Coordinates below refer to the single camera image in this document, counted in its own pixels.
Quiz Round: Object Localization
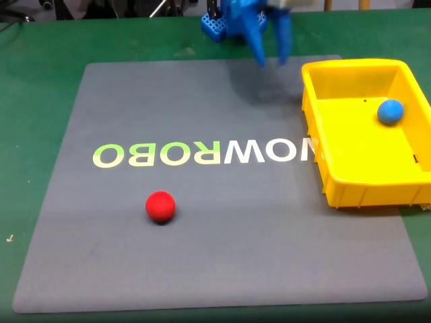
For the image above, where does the blue ball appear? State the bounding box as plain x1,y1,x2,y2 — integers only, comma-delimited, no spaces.
376,98,405,126

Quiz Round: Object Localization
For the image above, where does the yellow plastic bin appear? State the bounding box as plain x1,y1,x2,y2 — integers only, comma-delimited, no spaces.
300,58,431,209

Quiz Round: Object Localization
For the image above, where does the red ball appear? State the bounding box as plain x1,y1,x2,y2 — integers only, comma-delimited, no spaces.
145,190,176,223

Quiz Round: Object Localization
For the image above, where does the white rod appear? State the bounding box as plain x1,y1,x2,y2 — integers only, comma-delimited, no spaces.
149,0,168,18

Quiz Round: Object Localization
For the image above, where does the grey mat with lettering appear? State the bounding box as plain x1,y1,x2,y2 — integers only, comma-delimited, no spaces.
11,54,429,314

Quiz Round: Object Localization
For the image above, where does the black chair base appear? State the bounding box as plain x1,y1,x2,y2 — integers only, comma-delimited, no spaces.
0,0,57,24

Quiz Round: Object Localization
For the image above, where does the silver and blue camera box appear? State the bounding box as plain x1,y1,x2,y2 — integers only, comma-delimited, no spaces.
265,0,318,9

